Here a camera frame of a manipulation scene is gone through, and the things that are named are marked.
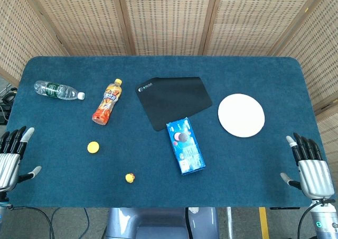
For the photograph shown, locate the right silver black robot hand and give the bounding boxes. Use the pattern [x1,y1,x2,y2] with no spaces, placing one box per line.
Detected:
[280,132,335,200]

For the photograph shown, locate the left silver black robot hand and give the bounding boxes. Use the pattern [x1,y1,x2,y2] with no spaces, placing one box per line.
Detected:
[0,126,42,193]

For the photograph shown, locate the round white plate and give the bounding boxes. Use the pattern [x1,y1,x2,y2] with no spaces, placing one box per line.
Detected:
[218,93,266,139]

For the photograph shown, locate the clear water bottle green label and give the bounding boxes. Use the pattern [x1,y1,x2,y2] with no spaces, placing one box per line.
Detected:
[33,80,86,101]

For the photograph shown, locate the orange drink bottle yellow cap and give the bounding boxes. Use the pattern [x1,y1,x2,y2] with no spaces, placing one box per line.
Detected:
[91,78,123,126]

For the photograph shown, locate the woven bamboo screen panel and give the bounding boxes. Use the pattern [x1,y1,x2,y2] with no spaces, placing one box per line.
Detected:
[110,0,220,56]
[197,0,327,57]
[271,0,338,171]
[23,0,136,57]
[0,0,70,88]

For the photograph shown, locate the blue cookie box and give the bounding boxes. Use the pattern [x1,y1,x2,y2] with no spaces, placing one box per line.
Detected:
[166,116,206,175]

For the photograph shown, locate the blue felt table cloth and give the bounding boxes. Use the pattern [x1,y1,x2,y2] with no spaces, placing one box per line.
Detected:
[4,56,328,208]

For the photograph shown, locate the grey robot torso base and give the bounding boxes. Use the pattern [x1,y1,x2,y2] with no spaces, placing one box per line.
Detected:
[104,207,220,239]

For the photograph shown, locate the black mouse pad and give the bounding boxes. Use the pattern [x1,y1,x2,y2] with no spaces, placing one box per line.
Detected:
[135,76,213,132]

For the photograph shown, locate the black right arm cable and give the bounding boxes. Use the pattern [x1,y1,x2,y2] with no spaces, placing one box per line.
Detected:
[297,199,319,239]

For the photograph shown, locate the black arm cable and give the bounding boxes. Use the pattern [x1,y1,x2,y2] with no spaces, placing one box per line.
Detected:
[297,199,319,239]
[6,206,55,239]

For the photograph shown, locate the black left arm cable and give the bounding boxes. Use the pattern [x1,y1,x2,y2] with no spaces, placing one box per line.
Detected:
[6,206,55,239]

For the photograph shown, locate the black equipment with cables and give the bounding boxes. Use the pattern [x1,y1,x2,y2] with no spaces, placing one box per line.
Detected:
[0,84,18,126]

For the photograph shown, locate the blue floor cable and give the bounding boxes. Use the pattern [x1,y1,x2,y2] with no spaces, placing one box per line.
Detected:
[79,208,90,239]

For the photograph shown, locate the white table leg post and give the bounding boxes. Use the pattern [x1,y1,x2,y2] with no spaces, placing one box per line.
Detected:
[226,206,234,239]

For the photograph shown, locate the black torso cable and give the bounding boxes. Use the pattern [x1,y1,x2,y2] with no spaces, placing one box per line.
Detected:
[184,207,192,239]

